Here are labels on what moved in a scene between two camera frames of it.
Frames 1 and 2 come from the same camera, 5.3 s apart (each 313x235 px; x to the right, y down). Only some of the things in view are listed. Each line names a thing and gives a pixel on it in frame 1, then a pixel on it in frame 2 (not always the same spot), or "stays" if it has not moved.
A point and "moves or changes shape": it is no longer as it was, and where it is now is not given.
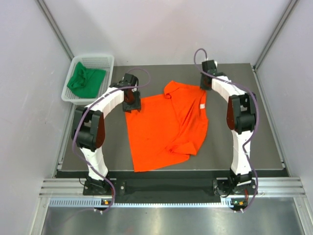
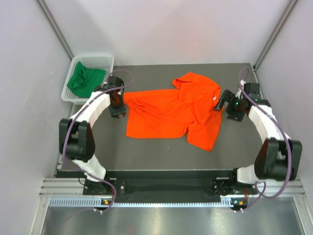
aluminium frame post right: [285, 16] stays
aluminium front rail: [267, 188] stays
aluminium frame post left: [41, 5] stays
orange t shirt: [168, 128] moves or changes shape
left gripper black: [135, 105] to [122, 110]
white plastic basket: [104, 62] stays
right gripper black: [203, 86] to [227, 96]
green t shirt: [86, 82] stays
